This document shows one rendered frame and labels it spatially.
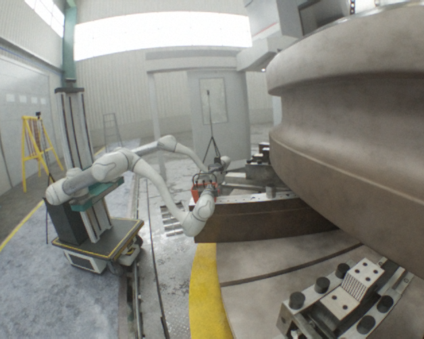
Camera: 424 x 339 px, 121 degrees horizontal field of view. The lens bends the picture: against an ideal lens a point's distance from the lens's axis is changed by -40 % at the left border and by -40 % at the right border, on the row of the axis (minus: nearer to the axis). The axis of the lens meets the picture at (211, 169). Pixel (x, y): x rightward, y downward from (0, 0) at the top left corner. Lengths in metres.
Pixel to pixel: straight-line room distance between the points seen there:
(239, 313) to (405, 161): 1.11
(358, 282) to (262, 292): 0.72
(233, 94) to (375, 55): 4.03
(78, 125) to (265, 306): 2.05
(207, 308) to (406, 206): 1.43
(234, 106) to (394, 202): 4.15
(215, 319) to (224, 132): 3.77
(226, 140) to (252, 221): 3.13
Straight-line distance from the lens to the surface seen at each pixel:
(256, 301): 1.31
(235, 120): 4.60
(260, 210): 1.58
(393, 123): 0.91
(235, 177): 2.75
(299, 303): 0.82
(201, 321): 1.60
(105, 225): 2.28
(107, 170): 1.05
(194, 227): 1.18
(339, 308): 0.79
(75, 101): 2.04
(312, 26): 5.54
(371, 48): 0.82
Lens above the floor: 1.38
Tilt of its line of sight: 17 degrees down
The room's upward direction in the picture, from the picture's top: 5 degrees counter-clockwise
